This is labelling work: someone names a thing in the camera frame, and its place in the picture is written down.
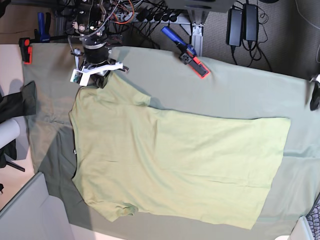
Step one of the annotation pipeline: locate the blue orange clamp left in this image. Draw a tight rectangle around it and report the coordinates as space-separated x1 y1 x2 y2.
18 12 68 65

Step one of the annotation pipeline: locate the black power adapter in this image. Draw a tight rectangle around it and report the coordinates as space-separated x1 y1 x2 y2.
226 8 243 47
243 3 259 42

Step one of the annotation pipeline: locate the grey bin left bottom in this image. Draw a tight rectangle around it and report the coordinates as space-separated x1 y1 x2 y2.
0 172 74 240

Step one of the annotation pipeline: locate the aluminium table leg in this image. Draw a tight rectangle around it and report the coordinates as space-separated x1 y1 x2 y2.
185 9 209 57

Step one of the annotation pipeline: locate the white black gripper body right side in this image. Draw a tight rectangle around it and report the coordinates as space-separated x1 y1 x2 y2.
74 56 129 77

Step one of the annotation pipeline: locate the dark green cloth piece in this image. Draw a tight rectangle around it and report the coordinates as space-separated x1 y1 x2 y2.
0 81 37 123

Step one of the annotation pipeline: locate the blue orange clamp centre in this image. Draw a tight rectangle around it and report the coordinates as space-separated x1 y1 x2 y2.
161 26 211 79

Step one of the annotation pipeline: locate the light green T-shirt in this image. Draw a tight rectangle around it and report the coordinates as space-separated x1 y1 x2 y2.
69 74 291 230

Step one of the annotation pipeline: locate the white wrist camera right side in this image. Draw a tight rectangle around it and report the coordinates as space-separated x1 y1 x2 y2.
70 69 91 87

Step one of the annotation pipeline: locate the blue orange clamp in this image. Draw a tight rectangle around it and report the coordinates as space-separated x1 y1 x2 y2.
18 12 68 65
161 26 211 79

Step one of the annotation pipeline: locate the white cylindrical post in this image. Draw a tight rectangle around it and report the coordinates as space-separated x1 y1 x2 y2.
0 119 21 149

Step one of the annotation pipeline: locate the grey power strip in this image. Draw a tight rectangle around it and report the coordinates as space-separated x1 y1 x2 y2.
110 12 189 25

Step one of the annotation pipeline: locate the grey patterned bin right bottom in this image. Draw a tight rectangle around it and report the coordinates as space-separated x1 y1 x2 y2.
288 195 320 240

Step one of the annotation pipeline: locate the black power adapter left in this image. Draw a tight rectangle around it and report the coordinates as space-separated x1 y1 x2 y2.
226 8 243 47

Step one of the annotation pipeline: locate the grey-green table cloth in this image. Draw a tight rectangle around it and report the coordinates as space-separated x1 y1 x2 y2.
22 43 320 240

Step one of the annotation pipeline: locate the black power adapter right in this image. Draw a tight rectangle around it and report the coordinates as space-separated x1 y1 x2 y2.
243 3 259 42

